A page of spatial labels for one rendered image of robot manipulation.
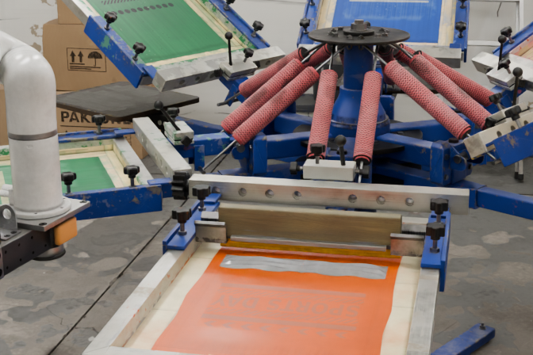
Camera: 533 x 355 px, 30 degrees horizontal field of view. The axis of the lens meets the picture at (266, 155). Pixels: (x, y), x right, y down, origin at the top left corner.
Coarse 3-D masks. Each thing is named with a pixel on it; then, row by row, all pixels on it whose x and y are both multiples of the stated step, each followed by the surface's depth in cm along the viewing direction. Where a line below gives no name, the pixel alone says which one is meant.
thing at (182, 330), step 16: (224, 256) 221; (272, 256) 221; (288, 256) 221; (304, 256) 221; (208, 272) 213; (224, 272) 213; (240, 272) 213; (256, 272) 213; (272, 272) 212; (288, 272) 212; (192, 288) 205; (208, 288) 205; (192, 304) 197; (208, 304) 197; (176, 320) 191; (192, 320) 191; (160, 336) 184; (176, 336) 184; (192, 336) 184; (208, 336) 184; (224, 336) 184; (240, 336) 184; (256, 336) 184; (176, 352) 178; (192, 352) 178; (208, 352) 178; (224, 352) 178; (240, 352) 178; (256, 352) 178
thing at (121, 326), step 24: (192, 240) 221; (168, 264) 208; (144, 288) 196; (432, 288) 195; (120, 312) 186; (144, 312) 191; (432, 312) 185; (96, 336) 177; (120, 336) 178; (432, 336) 183
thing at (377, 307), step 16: (320, 256) 221; (336, 256) 220; (352, 256) 220; (320, 288) 204; (336, 288) 204; (352, 288) 204; (368, 288) 204; (384, 288) 204; (368, 304) 196; (384, 304) 196; (368, 320) 190; (384, 320) 190; (272, 336) 184; (288, 336) 184; (304, 336) 184; (368, 336) 183; (272, 352) 178; (288, 352) 178; (304, 352) 178; (320, 352) 178; (336, 352) 178; (352, 352) 178; (368, 352) 178
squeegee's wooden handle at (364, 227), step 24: (240, 216) 221; (264, 216) 220; (288, 216) 219; (312, 216) 218; (336, 216) 216; (360, 216) 215; (384, 216) 214; (336, 240) 218; (360, 240) 217; (384, 240) 216
